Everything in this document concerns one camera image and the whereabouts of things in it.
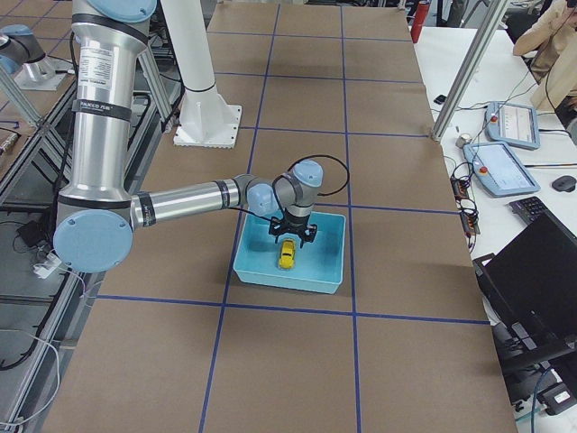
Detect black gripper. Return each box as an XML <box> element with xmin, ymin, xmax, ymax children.
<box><xmin>269</xmin><ymin>215</ymin><xmax>317</xmax><ymax>247</ymax></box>

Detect yellow beetle toy car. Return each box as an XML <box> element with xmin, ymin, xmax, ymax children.
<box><xmin>278</xmin><ymin>238</ymin><xmax>296</xmax><ymax>270</ymax></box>

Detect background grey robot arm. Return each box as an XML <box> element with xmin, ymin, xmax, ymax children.
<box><xmin>1</xmin><ymin>24</ymin><xmax>68</xmax><ymax>91</ymax></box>

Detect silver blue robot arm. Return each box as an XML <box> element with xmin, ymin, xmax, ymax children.
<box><xmin>52</xmin><ymin>1</ymin><xmax>323</xmax><ymax>273</ymax></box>

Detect light blue plastic bin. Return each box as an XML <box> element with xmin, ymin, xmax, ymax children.
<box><xmin>234</xmin><ymin>212</ymin><xmax>346</xmax><ymax>294</ymax></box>

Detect small metal cylinder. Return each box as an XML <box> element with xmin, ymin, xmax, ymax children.
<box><xmin>455</xmin><ymin>133</ymin><xmax>472</xmax><ymax>149</ymax></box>

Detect near teach pendant tablet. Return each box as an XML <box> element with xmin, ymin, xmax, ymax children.
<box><xmin>463</xmin><ymin>142</ymin><xmax>540</xmax><ymax>198</ymax></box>

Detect teach pendant tablet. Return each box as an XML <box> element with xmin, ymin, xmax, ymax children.
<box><xmin>485</xmin><ymin>101</ymin><xmax>540</xmax><ymax>150</ymax></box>
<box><xmin>463</xmin><ymin>142</ymin><xmax>540</xmax><ymax>198</ymax></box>

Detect black keyboard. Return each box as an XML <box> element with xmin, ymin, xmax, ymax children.
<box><xmin>508</xmin><ymin>197</ymin><xmax>551</xmax><ymax>226</ymax></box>

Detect far teach pendant tablet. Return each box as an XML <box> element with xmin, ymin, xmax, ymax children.
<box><xmin>485</xmin><ymin>101</ymin><xmax>540</xmax><ymax>150</ymax></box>

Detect black laptop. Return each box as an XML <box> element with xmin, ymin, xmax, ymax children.
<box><xmin>474</xmin><ymin>213</ymin><xmax>576</xmax><ymax>350</ymax></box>

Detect red bottle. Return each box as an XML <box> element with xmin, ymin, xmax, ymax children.
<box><xmin>410</xmin><ymin>0</ymin><xmax>431</xmax><ymax>44</ymax></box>

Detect white power strip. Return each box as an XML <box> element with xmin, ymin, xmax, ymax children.
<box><xmin>32</xmin><ymin>253</ymin><xmax>61</xmax><ymax>280</ymax></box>

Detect black computer mouse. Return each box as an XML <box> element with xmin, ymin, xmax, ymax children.
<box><xmin>551</xmin><ymin>175</ymin><xmax>577</xmax><ymax>193</ymax></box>

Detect seated person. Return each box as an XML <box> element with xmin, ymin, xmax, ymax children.
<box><xmin>513</xmin><ymin>1</ymin><xmax>576</xmax><ymax>113</ymax></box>

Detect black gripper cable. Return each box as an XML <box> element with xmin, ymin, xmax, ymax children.
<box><xmin>272</xmin><ymin>154</ymin><xmax>351</xmax><ymax>222</ymax></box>

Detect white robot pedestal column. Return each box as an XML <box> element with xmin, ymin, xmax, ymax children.
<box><xmin>161</xmin><ymin>0</ymin><xmax>242</xmax><ymax>148</ymax></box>

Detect aluminium frame post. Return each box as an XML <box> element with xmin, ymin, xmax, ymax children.
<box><xmin>431</xmin><ymin>0</ymin><xmax>509</xmax><ymax>142</ymax></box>

